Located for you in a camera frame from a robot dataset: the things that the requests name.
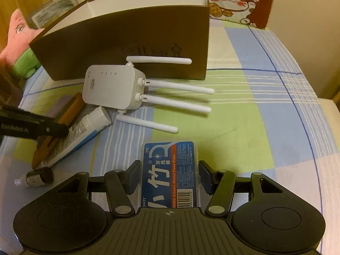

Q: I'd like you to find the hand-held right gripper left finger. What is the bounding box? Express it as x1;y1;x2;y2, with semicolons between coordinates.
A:
53;160;141;217

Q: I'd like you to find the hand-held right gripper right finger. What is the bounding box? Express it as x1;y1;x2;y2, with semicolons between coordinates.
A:
199;161;286;216

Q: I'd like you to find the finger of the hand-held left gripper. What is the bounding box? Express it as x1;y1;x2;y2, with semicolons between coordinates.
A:
0;106;57;124
37;121;69;139

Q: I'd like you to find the clear blue-label floss pick box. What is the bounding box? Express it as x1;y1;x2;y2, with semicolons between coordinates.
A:
141;140;201;209

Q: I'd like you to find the white blue toothpaste tube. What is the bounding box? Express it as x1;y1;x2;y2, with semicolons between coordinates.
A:
40;106;111;168

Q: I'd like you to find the brown cardboard storage box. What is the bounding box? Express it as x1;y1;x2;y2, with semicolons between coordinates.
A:
28;0;211;81

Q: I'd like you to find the orange and black device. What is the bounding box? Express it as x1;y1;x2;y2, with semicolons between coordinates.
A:
31;92;85;169

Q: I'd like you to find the small dark dropper bottle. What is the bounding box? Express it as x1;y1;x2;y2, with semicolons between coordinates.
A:
14;167;54;189

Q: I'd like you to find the checked bedsheet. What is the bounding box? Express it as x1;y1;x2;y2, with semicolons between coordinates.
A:
0;18;332;218

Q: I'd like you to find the white router with antennas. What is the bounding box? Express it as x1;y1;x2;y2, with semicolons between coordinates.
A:
82;55;215;134

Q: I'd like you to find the pink starfish plush toy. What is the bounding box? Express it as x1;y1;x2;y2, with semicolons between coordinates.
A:
0;8;43;79

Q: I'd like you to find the framed picture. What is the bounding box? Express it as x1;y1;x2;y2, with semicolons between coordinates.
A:
31;0;79;30

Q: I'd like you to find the red cat-print cushion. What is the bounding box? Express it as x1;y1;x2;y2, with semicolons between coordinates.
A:
186;0;277;30

